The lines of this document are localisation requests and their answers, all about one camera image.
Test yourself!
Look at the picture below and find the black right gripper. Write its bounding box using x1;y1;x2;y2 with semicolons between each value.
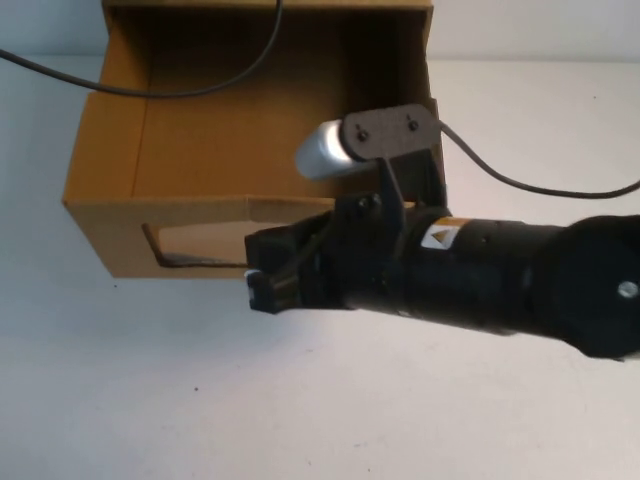
243;192;422;315

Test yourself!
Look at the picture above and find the brown cardboard shoe box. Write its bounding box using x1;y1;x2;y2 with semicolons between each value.
61;0;447;281

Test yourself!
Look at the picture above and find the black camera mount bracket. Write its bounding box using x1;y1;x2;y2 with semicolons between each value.
340;102;443;240

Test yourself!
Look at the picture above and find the black cable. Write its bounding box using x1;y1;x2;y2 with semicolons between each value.
0;0;285;99
438;122;640;197

